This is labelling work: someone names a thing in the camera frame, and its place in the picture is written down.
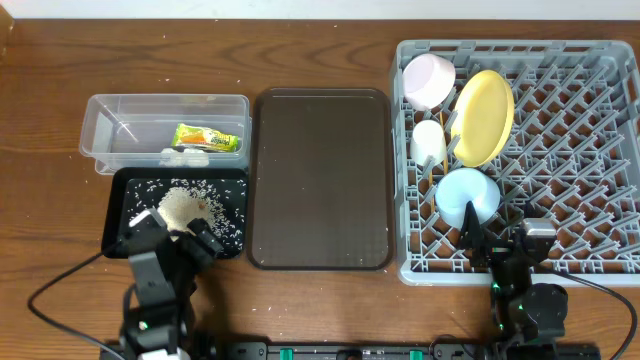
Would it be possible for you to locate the pile of rice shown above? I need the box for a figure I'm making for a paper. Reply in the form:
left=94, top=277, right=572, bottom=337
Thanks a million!
left=124, top=177, right=248, bottom=251

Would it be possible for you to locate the green yellow snack wrapper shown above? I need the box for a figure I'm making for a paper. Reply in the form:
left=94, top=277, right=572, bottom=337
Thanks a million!
left=171, top=123, right=239, bottom=152

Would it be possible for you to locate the black plastic tray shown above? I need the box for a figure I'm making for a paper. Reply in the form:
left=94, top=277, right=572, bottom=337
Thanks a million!
left=101, top=168, right=249, bottom=259

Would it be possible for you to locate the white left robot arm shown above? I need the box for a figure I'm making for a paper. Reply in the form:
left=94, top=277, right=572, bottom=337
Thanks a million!
left=119, top=218, right=223, bottom=359

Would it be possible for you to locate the blue plate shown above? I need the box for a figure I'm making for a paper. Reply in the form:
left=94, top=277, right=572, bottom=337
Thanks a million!
left=435, top=168, right=500, bottom=229

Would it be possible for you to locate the clear plastic waste bin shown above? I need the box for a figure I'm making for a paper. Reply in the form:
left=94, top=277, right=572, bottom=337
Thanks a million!
left=79, top=94, right=252, bottom=174

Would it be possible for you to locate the grey dishwasher rack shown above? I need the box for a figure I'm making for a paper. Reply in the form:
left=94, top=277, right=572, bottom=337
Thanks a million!
left=390, top=40, right=639, bottom=287

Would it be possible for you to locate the white cup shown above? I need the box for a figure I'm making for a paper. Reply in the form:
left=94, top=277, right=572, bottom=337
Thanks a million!
left=410, top=120, right=443, bottom=166

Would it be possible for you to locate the white tissue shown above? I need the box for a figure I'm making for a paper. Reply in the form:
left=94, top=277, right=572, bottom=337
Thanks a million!
left=159, top=148, right=209, bottom=167

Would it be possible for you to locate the white bowl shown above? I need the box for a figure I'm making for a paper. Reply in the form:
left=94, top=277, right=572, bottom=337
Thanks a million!
left=402, top=54, right=456, bottom=111

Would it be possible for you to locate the yellow plate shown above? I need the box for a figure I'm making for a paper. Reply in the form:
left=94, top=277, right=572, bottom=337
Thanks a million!
left=451, top=70, right=515, bottom=167

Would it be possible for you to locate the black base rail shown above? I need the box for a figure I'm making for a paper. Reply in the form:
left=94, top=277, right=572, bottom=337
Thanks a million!
left=99, top=340, right=601, bottom=360

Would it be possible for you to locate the brown serving tray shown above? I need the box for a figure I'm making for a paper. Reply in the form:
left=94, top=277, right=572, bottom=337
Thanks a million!
left=247, top=88, right=394, bottom=271

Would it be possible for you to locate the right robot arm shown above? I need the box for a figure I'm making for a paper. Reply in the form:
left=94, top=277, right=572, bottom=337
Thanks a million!
left=458, top=202, right=568, bottom=359

